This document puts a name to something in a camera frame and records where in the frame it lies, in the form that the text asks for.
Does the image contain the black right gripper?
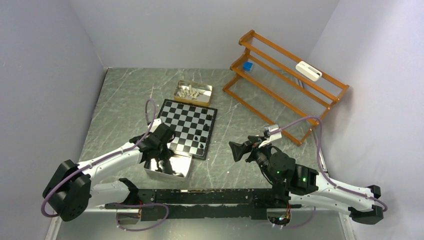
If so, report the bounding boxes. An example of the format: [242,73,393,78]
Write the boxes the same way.
[228,134,279,185]

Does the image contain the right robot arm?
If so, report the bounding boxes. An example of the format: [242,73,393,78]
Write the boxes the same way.
[228,140,384,225]

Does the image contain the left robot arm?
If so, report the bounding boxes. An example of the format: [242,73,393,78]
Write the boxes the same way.
[41,118,176,222]

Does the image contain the pile of black chess pieces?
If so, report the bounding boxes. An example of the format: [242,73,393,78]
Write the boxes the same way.
[155,159,176,175]

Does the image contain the pile of white chess pieces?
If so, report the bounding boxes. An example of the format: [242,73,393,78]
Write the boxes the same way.
[176,84,202,100]

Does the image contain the silver tin box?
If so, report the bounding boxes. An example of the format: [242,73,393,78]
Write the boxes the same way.
[143,154,193,182]

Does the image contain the black and white chessboard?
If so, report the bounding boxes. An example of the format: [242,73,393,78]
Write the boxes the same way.
[158,99,218,160]

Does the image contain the gold tin box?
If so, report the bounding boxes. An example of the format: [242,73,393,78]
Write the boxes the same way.
[173,80,214,107]

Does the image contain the orange wooden rack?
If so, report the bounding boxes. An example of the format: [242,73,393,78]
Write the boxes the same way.
[222,29,350,147]

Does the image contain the blue cube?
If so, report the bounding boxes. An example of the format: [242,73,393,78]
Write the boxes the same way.
[242,61,255,73]

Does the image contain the white rectangular device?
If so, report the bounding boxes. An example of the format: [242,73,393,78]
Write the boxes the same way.
[295,60,323,82]

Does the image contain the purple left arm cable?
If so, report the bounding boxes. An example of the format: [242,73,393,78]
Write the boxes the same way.
[40,98,157,219]

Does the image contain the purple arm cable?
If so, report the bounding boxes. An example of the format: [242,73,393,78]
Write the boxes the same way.
[40,98,157,219]
[268,115,388,229]

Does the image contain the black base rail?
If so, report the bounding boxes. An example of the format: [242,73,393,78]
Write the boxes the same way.
[120,188,291,221]

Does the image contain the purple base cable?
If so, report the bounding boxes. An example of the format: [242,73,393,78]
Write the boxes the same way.
[115,202,170,233]

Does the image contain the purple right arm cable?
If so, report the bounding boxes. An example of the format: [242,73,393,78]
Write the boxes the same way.
[268,115,388,229]

